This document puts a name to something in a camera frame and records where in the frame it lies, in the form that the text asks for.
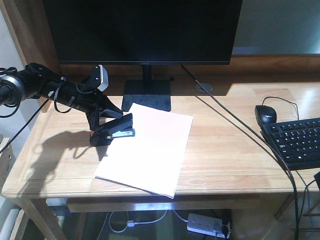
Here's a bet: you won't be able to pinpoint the black monitor with stand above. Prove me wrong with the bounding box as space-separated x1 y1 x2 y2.
43 0 243 112

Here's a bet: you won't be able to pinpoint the black stapler orange tab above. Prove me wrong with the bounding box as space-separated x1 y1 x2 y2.
89 113 135 147

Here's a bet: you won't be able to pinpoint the white paper sheets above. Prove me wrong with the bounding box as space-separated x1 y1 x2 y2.
95 103 193 199

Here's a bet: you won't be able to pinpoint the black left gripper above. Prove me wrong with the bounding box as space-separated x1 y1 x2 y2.
67 82 123 132

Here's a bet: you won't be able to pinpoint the black computer mouse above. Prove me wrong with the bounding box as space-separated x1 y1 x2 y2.
254 105 277 127

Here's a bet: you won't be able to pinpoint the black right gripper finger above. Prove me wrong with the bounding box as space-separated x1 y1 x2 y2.
314 172 320 189

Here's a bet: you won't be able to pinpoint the white power strip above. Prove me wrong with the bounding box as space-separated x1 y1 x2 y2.
186 213 232 239

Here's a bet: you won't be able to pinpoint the wooden desk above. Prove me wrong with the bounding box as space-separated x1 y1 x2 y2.
2 55 320 240

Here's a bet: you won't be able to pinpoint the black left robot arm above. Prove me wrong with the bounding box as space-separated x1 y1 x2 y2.
0 62 123 131

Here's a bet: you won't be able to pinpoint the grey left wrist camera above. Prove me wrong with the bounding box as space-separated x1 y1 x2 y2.
88 64 109 92

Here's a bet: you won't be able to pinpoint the black keyboard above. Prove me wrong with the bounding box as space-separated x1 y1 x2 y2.
261 117 320 170

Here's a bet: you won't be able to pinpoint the black monitor cable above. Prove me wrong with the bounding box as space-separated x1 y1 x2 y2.
180 64 301 240

